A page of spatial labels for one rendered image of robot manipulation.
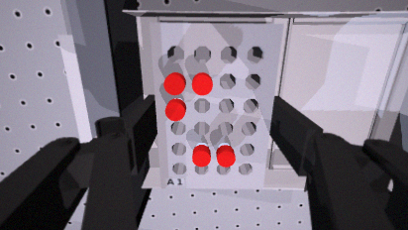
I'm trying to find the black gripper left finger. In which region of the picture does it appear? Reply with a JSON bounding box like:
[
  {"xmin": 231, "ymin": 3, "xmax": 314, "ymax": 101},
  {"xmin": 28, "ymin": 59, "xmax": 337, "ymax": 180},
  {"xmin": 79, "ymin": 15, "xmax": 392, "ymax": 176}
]
[{"xmin": 0, "ymin": 94, "xmax": 157, "ymax": 230}]

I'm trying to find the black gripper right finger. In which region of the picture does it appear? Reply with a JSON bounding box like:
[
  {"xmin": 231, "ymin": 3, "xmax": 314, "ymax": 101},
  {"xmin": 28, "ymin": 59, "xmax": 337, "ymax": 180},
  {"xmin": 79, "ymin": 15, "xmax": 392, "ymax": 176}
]
[{"xmin": 269, "ymin": 96, "xmax": 408, "ymax": 230}]

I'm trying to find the grey flat base plate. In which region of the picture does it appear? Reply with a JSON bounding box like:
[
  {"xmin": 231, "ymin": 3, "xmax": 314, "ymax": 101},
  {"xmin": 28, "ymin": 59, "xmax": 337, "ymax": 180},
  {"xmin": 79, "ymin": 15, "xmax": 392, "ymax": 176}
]
[{"xmin": 0, "ymin": 0, "xmax": 408, "ymax": 230}]

